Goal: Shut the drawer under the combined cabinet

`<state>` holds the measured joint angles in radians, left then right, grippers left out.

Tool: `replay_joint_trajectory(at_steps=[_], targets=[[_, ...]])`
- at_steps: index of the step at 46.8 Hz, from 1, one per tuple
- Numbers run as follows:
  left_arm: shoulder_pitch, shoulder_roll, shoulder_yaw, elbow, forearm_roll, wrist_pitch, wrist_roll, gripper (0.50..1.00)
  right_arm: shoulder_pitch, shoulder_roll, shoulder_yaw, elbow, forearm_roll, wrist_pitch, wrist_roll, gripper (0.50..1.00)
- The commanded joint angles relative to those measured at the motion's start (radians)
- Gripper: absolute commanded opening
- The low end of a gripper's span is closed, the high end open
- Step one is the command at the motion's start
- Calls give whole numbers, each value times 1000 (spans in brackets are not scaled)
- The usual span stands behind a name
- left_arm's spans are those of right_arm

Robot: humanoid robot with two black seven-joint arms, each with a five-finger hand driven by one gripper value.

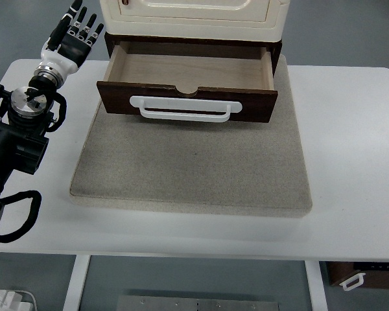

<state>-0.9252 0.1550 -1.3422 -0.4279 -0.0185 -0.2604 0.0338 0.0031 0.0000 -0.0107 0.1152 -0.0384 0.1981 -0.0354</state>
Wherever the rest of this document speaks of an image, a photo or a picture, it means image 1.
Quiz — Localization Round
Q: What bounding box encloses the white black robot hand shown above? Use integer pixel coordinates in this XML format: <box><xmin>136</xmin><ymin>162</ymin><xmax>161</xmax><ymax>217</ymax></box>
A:
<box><xmin>40</xmin><ymin>0</ymin><xmax>104</xmax><ymax>75</ymax></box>

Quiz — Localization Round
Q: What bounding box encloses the dark wooden drawer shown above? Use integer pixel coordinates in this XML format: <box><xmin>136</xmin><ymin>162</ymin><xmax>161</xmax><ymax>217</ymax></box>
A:
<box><xmin>97</xmin><ymin>41</ymin><xmax>278</xmax><ymax>123</ymax></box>

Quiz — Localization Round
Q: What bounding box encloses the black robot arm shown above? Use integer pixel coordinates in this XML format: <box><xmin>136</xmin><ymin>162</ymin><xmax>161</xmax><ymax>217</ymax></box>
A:
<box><xmin>0</xmin><ymin>1</ymin><xmax>104</xmax><ymax>243</ymax></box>

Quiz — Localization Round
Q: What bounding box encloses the cream white cabinet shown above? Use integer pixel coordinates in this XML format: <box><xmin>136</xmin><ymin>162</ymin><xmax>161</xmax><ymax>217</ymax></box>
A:
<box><xmin>100</xmin><ymin>0</ymin><xmax>290</xmax><ymax>42</ymax></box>

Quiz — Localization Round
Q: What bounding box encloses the beige stone slab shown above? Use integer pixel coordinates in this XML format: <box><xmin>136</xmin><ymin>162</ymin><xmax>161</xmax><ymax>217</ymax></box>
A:
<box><xmin>69</xmin><ymin>57</ymin><xmax>312</xmax><ymax>218</ymax></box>

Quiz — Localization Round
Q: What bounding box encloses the grey metal plate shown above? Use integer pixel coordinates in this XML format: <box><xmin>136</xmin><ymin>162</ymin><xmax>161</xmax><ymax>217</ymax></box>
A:
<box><xmin>116</xmin><ymin>295</ymin><xmax>279</xmax><ymax>311</ymax></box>

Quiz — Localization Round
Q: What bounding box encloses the white power adapter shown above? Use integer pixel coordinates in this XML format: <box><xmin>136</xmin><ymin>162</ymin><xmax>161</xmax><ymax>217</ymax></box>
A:
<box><xmin>0</xmin><ymin>290</ymin><xmax>38</xmax><ymax>311</ymax></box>

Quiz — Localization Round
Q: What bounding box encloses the white drawer handle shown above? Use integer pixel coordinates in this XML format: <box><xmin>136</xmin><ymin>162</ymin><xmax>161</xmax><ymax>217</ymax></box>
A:
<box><xmin>130</xmin><ymin>95</ymin><xmax>242</xmax><ymax>123</ymax></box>

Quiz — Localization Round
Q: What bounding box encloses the white table frame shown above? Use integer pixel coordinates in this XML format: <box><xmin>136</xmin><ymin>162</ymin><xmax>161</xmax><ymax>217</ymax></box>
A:
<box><xmin>62</xmin><ymin>255</ymin><xmax>329</xmax><ymax>311</ymax></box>

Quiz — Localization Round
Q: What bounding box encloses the brown box with white handle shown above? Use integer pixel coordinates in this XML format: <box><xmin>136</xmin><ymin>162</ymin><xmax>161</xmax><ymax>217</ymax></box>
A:
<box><xmin>326</xmin><ymin>262</ymin><xmax>389</xmax><ymax>292</ymax></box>

